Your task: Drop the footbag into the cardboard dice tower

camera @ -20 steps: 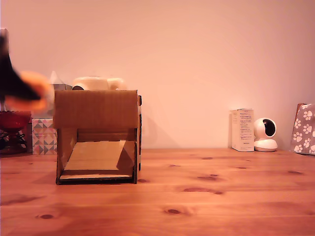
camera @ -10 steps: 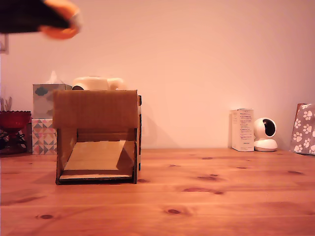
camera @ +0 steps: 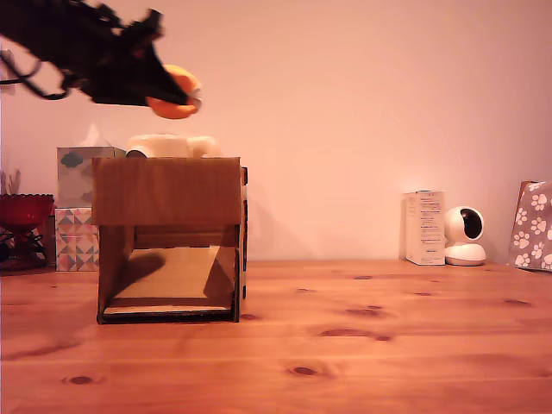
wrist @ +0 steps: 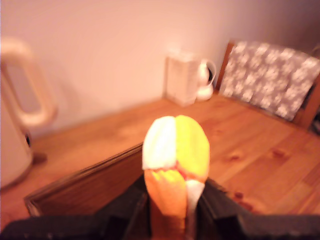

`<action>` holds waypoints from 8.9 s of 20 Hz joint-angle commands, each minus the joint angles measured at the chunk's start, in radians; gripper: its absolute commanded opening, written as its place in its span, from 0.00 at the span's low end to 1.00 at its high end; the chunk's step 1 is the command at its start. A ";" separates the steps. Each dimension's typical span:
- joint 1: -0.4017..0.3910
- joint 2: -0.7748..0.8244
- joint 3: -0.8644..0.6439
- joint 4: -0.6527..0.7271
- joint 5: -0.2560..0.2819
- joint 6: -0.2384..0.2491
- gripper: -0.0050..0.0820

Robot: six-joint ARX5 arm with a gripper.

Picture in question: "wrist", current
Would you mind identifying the grey paw print cloth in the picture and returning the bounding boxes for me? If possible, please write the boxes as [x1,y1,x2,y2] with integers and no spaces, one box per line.
[221,41,320,122]

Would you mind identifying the white carton box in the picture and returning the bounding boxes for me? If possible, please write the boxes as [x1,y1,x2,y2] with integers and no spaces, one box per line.
[163,48,201,108]

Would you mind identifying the cardboard dice tower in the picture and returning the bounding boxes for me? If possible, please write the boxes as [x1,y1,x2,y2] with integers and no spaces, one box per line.
[24,142,151,217]

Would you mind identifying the orange white yellow footbag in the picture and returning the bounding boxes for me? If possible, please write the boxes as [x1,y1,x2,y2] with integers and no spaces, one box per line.
[141,114,211,238]

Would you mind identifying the small white round camera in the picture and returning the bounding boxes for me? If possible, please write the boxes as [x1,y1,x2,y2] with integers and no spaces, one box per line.
[196,59,217,102]

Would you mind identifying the wooden chair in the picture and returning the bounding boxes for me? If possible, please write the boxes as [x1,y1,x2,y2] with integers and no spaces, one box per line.
[216,38,320,131]

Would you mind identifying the cream electric kettle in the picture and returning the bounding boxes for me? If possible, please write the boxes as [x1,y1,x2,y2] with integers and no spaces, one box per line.
[0,37,58,190]

